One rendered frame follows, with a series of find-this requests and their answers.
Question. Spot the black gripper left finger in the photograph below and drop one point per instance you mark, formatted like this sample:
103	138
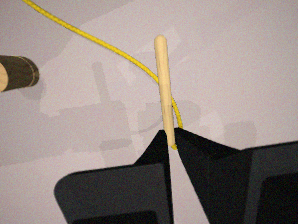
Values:
144	185

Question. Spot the light wooden stick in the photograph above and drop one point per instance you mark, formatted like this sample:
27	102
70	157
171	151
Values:
163	79

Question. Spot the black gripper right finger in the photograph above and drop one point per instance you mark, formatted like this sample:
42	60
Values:
227	180

